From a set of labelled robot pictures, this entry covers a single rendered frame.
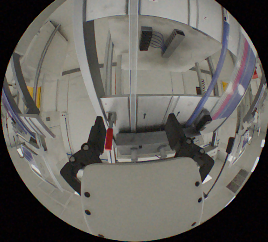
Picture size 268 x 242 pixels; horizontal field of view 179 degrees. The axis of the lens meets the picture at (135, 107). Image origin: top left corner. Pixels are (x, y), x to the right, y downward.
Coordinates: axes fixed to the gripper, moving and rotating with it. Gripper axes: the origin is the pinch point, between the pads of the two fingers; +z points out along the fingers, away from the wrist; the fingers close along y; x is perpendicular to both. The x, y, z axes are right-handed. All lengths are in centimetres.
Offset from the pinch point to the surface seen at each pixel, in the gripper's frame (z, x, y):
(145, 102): 11.9, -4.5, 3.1
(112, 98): 11.6, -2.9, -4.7
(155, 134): 11.9, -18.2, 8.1
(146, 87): 166, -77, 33
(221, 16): 6.8, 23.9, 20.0
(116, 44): 52, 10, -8
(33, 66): 47, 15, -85
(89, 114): 135, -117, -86
